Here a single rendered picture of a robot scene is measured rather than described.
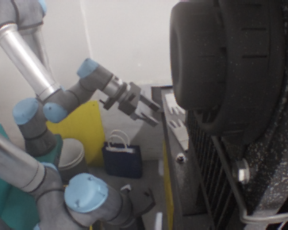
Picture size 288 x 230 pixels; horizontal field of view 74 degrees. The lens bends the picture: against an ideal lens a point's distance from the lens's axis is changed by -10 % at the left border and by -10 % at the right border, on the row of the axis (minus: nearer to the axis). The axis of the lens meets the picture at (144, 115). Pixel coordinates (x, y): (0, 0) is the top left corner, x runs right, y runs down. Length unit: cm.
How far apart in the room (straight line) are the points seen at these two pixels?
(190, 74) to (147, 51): 114
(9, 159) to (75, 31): 99
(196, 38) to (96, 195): 31
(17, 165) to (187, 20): 41
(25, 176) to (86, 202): 16
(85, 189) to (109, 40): 108
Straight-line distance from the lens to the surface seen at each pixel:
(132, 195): 52
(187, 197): 82
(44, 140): 99
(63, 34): 135
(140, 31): 134
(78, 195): 42
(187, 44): 23
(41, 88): 73
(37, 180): 51
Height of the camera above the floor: 136
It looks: 35 degrees down
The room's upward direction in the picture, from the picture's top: 5 degrees counter-clockwise
